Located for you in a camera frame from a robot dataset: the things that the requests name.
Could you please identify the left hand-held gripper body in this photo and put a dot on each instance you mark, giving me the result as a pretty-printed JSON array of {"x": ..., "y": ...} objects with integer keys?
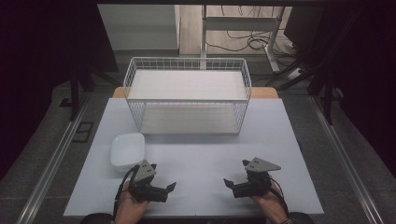
[{"x": 144, "y": 183}]

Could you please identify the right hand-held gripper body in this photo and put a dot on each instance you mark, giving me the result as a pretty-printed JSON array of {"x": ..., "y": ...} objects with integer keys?
[{"x": 257, "y": 179}]

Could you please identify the white square bowl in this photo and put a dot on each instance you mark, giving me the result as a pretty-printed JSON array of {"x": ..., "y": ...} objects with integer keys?
[{"x": 127, "y": 151}]

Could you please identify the person's right hand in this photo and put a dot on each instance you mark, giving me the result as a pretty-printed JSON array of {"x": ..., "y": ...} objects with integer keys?
[{"x": 271, "y": 202}]

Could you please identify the person's left hand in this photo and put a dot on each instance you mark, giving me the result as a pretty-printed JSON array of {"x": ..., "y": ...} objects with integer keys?
[{"x": 130, "y": 208}]

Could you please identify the person's right knee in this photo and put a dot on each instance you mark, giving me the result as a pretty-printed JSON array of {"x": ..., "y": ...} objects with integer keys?
[{"x": 301, "y": 218}]

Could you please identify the light wooden table board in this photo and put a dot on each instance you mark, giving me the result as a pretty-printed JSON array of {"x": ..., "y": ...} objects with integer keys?
[{"x": 264, "y": 92}]

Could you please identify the dark metal stand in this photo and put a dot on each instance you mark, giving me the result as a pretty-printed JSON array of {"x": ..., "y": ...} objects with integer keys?
[
  {"x": 74, "y": 93},
  {"x": 327, "y": 93}
]

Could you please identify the black floor socket frame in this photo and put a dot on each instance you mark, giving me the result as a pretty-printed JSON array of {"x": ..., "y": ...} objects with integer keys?
[{"x": 83, "y": 132}]

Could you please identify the aluminium floor rail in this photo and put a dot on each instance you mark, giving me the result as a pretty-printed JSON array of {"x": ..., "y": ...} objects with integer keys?
[
  {"x": 345, "y": 161},
  {"x": 53, "y": 161}
]

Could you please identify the white desk frame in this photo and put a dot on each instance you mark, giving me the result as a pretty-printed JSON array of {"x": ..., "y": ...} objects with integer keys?
[{"x": 239, "y": 23}]

